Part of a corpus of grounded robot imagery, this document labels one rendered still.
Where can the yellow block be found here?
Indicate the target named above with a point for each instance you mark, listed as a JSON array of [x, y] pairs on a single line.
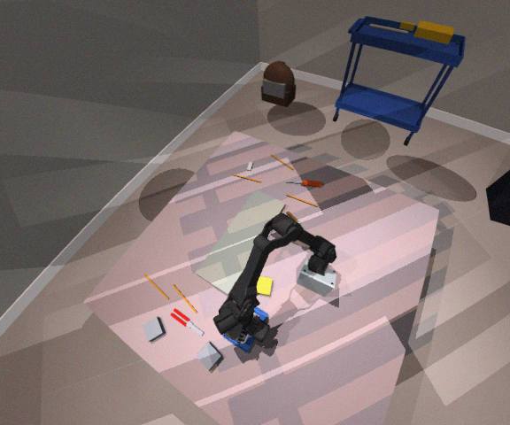
[[264, 286]]

